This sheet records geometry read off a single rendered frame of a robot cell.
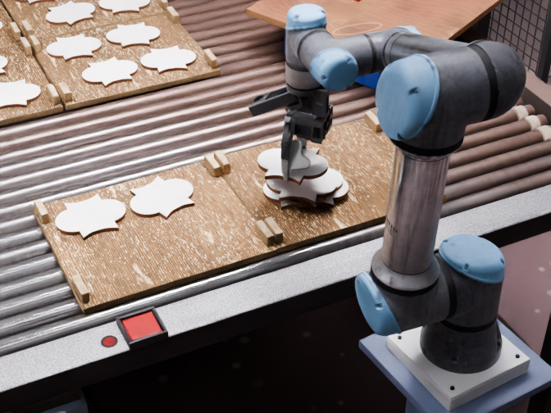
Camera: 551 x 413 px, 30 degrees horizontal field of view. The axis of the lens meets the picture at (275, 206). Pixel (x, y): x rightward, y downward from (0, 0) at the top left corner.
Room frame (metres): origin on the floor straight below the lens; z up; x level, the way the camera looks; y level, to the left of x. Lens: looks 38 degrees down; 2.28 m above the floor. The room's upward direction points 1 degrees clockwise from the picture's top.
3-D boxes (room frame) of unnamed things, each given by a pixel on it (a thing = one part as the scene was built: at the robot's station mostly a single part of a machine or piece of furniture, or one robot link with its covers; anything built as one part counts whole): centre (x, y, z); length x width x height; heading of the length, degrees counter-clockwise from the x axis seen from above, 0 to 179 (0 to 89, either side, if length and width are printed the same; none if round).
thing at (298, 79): (1.74, -0.05, 1.27); 0.08 x 0.08 x 0.05
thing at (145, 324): (1.38, 0.25, 0.92); 0.06 x 0.06 x 0.01; 26
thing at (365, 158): (1.85, -0.11, 0.93); 0.41 x 0.35 x 0.02; 116
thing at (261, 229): (1.63, 0.02, 0.95); 0.06 x 0.02 x 0.03; 27
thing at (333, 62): (1.65, -0.11, 1.35); 0.11 x 0.11 x 0.08; 23
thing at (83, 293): (1.46, 0.37, 0.95); 0.06 x 0.02 x 0.03; 27
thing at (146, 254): (1.66, 0.26, 0.93); 0.41 x 0.35 x 0.02; 117
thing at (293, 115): (1.73, -0.06, 1.19); 0.09 x 0.08 x 0.12; 71
